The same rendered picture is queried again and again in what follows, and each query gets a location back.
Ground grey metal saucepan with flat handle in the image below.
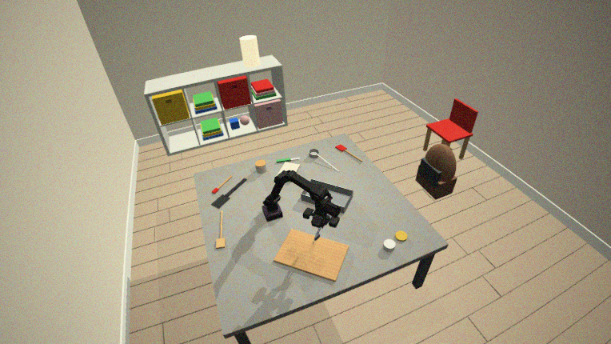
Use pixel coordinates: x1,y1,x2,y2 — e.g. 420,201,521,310
309,149,339,172

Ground grey roasting tin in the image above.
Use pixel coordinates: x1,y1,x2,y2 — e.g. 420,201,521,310
301,179,353,214

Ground white short cylinder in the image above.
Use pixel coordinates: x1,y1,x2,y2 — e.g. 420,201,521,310
383,239,396,252

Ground black spatula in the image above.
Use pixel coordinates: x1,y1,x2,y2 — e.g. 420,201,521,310
211,178,246,208

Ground small cream jar with orange lid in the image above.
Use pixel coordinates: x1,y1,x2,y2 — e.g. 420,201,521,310
255,160,267,174

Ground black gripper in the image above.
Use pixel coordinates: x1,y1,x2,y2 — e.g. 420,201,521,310
303,208,340,228

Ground wooden board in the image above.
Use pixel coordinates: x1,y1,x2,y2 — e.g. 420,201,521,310
274,229,349,282

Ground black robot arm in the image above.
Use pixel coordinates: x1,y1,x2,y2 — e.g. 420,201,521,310
262,170,341,228

